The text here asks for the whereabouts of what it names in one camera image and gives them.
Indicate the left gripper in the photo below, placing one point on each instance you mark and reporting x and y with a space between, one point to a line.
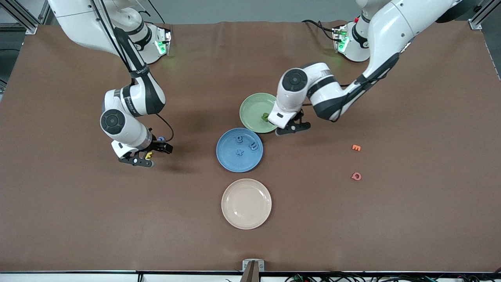
271 122

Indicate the aluminium frame profile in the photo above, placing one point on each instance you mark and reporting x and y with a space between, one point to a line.
474 24
30 29

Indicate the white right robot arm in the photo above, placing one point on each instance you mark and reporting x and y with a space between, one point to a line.
78 19

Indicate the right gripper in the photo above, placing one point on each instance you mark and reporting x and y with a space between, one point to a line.
157 146

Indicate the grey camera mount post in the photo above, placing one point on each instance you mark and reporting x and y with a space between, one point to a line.
250 276

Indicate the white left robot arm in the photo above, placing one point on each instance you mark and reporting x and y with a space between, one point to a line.
395 27

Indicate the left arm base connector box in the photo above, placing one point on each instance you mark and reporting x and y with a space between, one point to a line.
339 39

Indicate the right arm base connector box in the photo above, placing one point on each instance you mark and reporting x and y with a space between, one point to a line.
164 39

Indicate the brown table cover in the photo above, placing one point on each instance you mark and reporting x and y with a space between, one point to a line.
117 215

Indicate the pink letter Q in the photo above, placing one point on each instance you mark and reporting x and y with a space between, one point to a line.
353 176

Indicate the metal bracket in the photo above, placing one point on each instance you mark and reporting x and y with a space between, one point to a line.
245 266

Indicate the green plate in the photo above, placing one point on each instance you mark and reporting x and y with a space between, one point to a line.
252 109

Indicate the green letter u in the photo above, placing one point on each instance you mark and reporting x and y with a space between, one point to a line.
265 116

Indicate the blue plate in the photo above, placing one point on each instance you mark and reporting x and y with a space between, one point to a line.
231 160

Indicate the blue letter m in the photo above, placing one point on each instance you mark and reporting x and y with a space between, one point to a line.
254 146

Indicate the beige plate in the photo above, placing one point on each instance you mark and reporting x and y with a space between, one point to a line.
246 203

